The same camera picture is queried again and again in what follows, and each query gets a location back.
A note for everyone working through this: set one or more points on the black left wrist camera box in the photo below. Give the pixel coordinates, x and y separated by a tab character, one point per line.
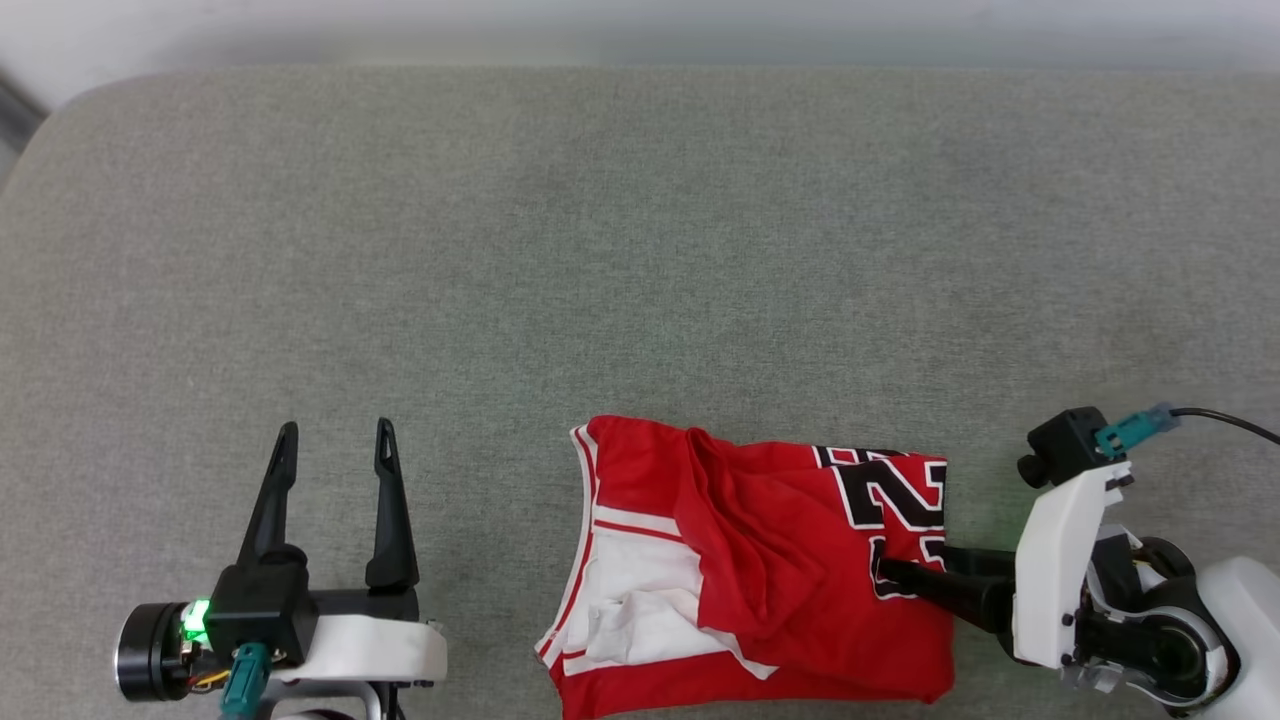
260	610

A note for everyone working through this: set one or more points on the red and white basketball jersey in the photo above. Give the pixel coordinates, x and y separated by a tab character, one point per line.
760	540

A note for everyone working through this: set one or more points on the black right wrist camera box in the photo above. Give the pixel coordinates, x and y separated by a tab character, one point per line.
1065	445

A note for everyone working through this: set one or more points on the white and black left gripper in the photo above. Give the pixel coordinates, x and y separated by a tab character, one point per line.
380	645

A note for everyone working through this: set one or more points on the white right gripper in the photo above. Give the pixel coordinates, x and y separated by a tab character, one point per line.
1050	570

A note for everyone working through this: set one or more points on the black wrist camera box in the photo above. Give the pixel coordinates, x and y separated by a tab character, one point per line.
260	610
1065	445

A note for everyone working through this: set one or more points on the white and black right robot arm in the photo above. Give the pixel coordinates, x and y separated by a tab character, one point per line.
1240	610

